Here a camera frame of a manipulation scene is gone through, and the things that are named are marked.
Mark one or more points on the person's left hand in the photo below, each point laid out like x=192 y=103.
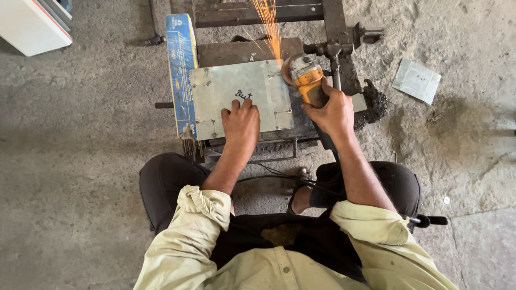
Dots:
x=242 y=125

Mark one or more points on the person's right hand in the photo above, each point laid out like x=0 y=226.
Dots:
x=332 y=115

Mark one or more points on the galvanized sheet metal box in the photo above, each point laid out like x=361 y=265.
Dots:
x=242 y=94

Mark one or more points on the yellow angle grinder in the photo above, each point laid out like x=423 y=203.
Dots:
x=306 y=78

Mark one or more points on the pile of black metal grit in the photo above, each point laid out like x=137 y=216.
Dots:
x=373 y=105

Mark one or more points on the bundle of welding electrodes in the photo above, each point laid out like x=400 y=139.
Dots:
x=189 y=144

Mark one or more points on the blue welding electrode box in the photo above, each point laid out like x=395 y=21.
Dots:
x=181 y=72

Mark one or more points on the person's sandalled foot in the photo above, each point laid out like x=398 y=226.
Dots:
x=300 y=195

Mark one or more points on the small sheet metal piece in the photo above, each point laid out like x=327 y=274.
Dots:
x=416 y=80

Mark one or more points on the rusty steel work stand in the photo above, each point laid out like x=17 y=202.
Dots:
x=282 y=24

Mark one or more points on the black trousers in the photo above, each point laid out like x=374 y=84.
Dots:
x=282 y=225

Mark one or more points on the beige shirt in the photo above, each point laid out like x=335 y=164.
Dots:
x=258 y=249

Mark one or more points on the white board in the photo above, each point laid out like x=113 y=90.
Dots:
x=32 y=24

